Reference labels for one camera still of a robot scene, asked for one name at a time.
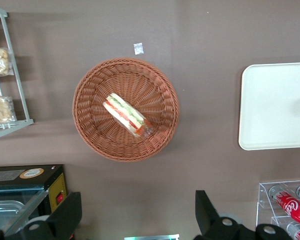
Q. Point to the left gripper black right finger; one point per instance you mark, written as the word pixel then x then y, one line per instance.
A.
pixel 207 215

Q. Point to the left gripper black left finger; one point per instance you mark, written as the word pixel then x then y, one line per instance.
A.
pixel 62 215

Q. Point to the triangle sandwich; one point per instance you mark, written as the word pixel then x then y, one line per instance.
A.
pixel 122 112

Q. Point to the steel warmer tray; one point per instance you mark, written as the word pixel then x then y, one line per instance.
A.
pixel 2 210

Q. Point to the brown round wicker basket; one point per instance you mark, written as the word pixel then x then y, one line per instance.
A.
pixel 102 140

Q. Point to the cream plastic tray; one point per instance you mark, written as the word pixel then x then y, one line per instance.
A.
pixel 270 112

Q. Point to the clear acrylic bottle rack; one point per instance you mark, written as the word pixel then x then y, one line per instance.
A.
pixel 262 190

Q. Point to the black glass food warmer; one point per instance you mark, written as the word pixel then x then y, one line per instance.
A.
pixel 15 175

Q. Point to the brown table cover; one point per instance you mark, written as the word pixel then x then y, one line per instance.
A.
pixel 215 37

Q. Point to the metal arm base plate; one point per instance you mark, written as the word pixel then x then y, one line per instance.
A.
pixel 151 237

